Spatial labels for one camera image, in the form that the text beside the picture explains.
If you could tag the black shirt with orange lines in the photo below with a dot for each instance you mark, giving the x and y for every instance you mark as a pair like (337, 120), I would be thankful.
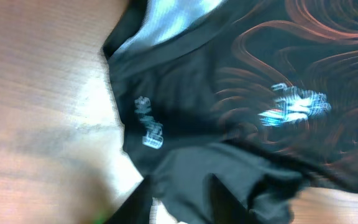
(232, 107)

